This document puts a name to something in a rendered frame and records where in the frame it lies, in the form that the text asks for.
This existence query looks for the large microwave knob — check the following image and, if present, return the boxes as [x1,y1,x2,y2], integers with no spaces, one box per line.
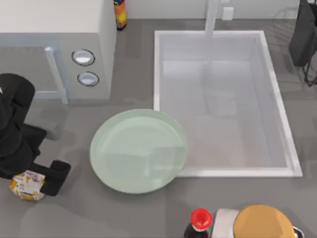
[71,49,96,67]

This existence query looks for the yellow and white can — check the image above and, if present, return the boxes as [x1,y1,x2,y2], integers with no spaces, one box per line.
[9,170,46,201]

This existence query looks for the pale microwave oven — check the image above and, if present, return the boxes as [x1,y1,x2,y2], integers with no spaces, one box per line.
[0,0,117,101]

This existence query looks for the pale green plate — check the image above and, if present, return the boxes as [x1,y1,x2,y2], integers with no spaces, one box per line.
[89,109,189,195]

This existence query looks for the small microwave knob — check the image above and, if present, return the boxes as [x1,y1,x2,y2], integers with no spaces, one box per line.
[77,71,100,87]

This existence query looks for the dark bottle with red cap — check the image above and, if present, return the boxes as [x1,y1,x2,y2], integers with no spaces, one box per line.
[183,207,213,238]

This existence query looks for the orange and yellow bottle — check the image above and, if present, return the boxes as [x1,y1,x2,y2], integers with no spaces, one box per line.
[113,0,129,32]

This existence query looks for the tall white tap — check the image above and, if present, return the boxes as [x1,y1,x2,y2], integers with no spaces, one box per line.
[204,0,219,38]

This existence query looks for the microwave door handle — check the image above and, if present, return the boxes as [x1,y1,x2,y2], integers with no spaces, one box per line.
[44,46,69,105]

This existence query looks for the white sink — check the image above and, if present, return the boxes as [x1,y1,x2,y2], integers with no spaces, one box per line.
[153,30,304,178]

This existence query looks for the grey and black object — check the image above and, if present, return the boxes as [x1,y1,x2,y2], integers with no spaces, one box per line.
[292,226,305,238]

